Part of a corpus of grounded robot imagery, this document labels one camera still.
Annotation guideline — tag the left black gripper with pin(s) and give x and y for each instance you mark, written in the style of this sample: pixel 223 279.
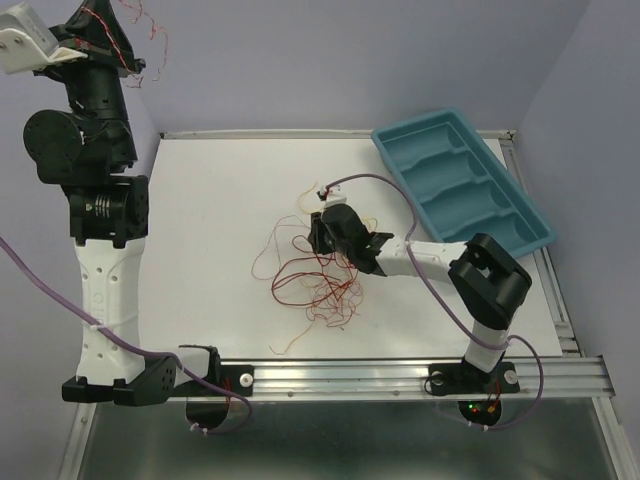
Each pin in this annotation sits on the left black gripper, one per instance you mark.
pixel 96 30

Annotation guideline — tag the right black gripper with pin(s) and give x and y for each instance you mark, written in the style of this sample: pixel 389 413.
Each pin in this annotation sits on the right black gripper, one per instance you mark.
pixel 315 235

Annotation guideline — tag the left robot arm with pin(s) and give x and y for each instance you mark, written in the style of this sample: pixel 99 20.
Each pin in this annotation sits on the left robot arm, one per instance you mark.
pixel 87 152

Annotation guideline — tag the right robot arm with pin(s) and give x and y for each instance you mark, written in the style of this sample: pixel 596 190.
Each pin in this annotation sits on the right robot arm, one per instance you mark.
pixel 491 284

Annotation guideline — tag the teal plastic tray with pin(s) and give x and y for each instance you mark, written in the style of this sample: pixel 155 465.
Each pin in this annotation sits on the teal plastic tray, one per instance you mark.
pixel 457 185

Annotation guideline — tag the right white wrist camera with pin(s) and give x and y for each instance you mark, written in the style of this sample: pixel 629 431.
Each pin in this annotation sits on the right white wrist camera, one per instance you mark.
pixel 330 196

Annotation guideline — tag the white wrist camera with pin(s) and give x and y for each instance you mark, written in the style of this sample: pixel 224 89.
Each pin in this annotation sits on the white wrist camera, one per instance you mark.
pixel 28 45
pixel 330 196

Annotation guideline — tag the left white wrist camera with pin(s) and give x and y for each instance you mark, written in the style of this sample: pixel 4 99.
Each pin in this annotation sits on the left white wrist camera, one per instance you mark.
pixel 28 45

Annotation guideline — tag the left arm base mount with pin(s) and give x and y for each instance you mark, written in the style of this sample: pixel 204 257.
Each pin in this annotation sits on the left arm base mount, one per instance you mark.
pixel 206 363

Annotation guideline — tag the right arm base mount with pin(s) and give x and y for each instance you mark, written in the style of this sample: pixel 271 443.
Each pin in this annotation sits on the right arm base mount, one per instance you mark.
pixel 461 378

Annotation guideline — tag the aluminium rail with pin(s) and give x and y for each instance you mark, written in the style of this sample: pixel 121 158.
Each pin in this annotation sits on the aluminium rail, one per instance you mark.
pixel 355 380

